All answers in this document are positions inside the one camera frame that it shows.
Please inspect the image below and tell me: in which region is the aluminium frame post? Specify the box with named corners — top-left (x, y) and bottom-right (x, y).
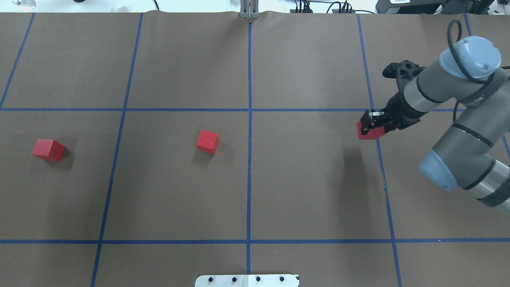
top-left (240, 0), bottom-right (260, 20)

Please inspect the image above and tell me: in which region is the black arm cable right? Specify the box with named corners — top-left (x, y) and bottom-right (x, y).
top-left (447, 19), bottom-right (510, 120)

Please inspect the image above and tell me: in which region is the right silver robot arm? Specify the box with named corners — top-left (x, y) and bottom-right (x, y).
top-left (357, 36), bottom-right (510, 213)

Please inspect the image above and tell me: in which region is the red block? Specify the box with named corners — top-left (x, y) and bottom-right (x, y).
top-left (356, 121), bottom-right (386, 140)
top-left (196, 130), bottom-right (220, 155)
top-left (31, 139), bottom-right (66, 161)

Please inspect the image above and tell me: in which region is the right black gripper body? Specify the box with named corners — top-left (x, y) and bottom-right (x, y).
top-left (381, 92), bottom-right (422, 132)

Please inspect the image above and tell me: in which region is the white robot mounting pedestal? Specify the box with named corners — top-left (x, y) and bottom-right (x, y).
top-left (194, 274), bottom-right (300, 287)

